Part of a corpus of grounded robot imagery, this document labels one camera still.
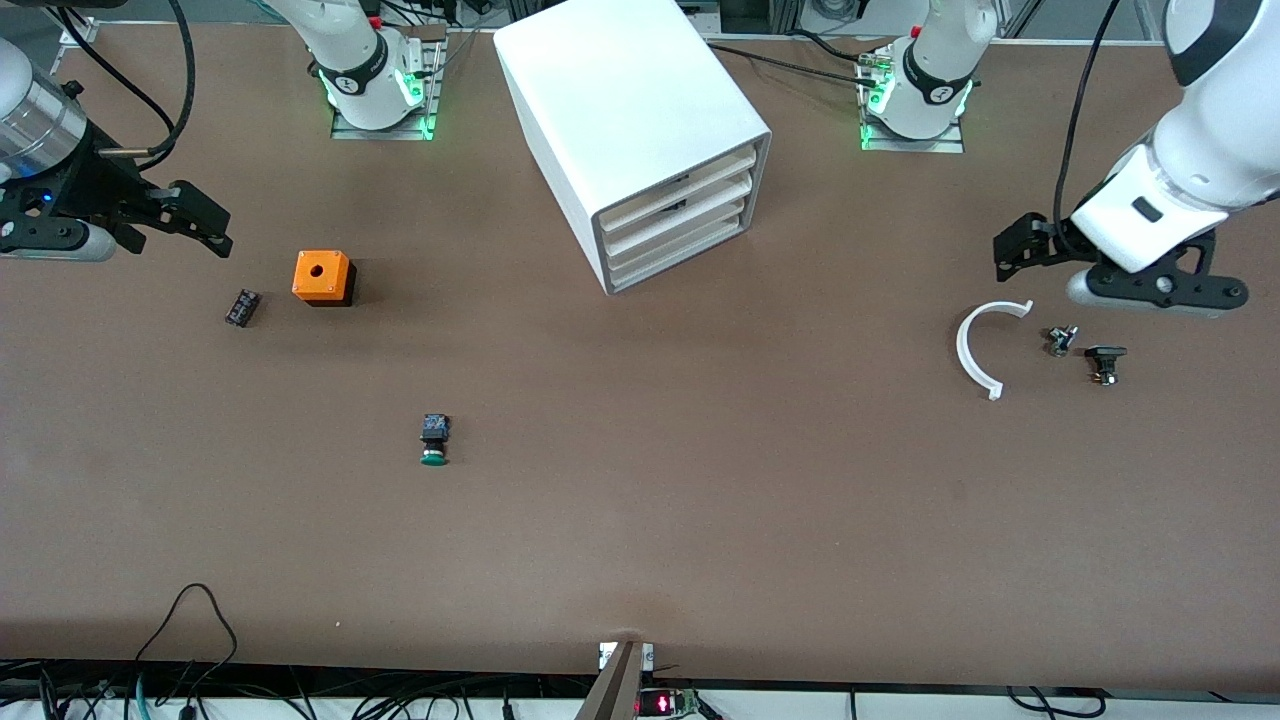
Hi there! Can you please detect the white drawer holding button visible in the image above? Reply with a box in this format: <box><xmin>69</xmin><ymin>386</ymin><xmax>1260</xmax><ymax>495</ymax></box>
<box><xmin>603</xmin><ymin>168</ymin><xmax>753</xmax><ymax>251</ymax></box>

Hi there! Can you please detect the white drawer under cabinet lid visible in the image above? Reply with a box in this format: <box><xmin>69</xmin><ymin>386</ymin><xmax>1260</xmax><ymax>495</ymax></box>
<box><xmin>598</xmin><ymin>143</ymin><xmax>759</xmax><ymax>230</ymax></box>

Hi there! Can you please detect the white curved plastic clip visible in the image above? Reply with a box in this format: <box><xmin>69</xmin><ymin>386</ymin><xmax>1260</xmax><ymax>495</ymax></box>
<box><xmin>956</xmin><ymin>299</ymin><xmax>1035</xmax><ymax>402</ymax></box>

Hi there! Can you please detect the orange box with hole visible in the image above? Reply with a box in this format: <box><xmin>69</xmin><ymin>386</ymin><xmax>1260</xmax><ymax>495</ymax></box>
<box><xmin>292</xmin><ymin>250</ymin><xmax>358</xmax><ymax>307</ymax></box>

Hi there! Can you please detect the red lit electronics board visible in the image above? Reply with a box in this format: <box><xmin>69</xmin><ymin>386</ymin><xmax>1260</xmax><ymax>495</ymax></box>
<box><xmin>636</xmin><ymin>688</ymin><xmax>703</xmax><ymax>718</ymax></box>

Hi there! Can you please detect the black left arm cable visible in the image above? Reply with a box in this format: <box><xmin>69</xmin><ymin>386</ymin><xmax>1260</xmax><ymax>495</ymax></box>
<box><xmin>1055</xmin><ymin>0</ymin><xmax>1123</xmax><ymax>253</ymax></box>

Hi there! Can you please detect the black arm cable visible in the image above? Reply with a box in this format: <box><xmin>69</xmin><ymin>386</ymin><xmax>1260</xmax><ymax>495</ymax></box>
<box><xmin>1055</xmin><ymin>0</ymin><xmax>1123</xmax><ymax>253</ymax></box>
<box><xmin>55</xmin><ymin>0</ymin><xmax>197</xmax><ymax>171</ymax></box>

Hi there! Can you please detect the small black switch part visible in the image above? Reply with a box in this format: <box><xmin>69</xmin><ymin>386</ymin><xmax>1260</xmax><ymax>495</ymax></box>
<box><xmin>1085</xmin><ymin>345</ymin><xmax>1129</xmax><ymax>387</ymax></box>

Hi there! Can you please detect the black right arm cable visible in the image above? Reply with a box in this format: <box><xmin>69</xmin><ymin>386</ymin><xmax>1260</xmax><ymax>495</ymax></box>
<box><xmin>55</xmin><ymin>0</ymin><xmax>197</xmax><ymax>171</ymax></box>

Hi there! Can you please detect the aluminium frame profile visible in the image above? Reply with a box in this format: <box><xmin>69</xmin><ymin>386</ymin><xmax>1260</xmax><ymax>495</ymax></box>
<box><xmin>47</xmin><ymin>22</ymin><xmax>89</xmax><ymax>77</ymax></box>

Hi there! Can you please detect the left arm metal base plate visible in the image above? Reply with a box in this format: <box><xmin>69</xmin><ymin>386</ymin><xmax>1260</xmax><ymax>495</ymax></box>
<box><xmin>856</xmin><ymin>45</ymin><xmax>967</xmax><ymax>155</ymax></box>

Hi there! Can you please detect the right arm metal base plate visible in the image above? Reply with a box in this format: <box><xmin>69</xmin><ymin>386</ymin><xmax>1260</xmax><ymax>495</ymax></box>
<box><xmin>330</xmin><ymin>25</ymin><xmax>446</xmax><ymax>142</ymax></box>

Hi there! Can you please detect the black cable on table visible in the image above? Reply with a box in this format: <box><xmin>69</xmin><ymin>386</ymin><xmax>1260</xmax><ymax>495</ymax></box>
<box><xmin>705</xmin><ymin>30</ymin><xmax>887</xmax><ymax>91</ymax></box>

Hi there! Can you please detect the black looped cable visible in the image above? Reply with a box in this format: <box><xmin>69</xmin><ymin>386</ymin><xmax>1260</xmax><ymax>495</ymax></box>
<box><xmin>134</xmin><ymin>583</ymin><xmax>240</xmax><ymax>693</ymax></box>

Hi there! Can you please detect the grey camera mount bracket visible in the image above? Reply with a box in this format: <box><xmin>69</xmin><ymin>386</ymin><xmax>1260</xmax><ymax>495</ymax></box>
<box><xmin>574</xmin><ymin>640</ymin><xmax>656</xmax><ymax>720</ymax></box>

